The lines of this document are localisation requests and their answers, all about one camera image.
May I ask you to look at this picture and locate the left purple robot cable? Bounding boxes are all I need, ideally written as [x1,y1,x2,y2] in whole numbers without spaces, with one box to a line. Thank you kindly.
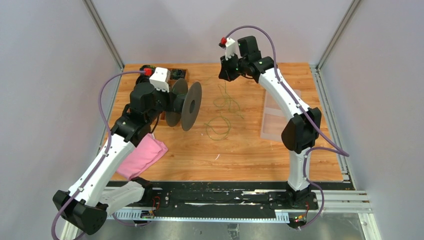
[50,67,157,240]

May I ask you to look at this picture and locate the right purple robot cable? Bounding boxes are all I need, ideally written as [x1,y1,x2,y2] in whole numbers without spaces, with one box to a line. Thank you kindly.
[221,25,350,230]

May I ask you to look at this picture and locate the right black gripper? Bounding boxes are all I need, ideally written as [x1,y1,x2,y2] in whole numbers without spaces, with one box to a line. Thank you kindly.
[219,52,248,83]

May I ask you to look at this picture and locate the coiled cable top right compartment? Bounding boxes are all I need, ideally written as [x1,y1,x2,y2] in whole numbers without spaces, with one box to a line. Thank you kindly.
[169,68,186,81]

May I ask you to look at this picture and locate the slotted aluminium cable duct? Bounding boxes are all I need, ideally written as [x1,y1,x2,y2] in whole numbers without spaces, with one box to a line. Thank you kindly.
[114,208,290,224]

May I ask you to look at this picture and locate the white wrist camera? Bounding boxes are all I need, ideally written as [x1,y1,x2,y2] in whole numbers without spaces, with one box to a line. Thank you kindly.
[149,67,171,93]
[219,37,237,60]

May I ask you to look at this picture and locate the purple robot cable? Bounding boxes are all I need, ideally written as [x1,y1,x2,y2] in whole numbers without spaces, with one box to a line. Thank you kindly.
[221,25,350,230]
[50,67,157,240]

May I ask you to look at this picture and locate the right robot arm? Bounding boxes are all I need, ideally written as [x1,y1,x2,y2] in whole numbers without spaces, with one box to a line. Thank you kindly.
[218,36,322,209]

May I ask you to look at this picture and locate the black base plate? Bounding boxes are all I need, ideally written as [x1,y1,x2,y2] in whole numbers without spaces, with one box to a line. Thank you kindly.
[105,180,355,220]

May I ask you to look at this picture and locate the thin green wire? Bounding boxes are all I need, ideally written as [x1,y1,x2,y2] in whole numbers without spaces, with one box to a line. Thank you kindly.
[204,79,245,142]

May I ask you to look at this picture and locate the clear plastic box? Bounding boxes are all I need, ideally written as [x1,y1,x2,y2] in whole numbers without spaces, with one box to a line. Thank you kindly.
[260,91,288,143]

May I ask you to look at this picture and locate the black cable spool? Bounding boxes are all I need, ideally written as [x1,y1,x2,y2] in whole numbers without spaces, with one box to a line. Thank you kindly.
[165,78,203,132]

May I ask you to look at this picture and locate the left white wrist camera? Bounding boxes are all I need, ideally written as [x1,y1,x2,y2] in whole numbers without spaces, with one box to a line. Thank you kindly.
[149,67,171,93]

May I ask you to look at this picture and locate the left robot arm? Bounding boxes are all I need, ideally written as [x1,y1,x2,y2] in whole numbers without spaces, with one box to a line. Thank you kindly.
[52,81,189,236]

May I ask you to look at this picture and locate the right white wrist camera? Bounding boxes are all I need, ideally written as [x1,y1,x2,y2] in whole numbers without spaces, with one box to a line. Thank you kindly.
[219,37,237,60]

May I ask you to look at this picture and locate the wooden compartment tray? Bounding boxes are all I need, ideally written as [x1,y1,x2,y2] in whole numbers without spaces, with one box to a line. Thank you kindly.
[149,67,189,127]

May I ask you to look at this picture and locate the pink cloth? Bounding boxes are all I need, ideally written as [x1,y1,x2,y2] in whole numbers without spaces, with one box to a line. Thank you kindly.
[116,133,168,181]

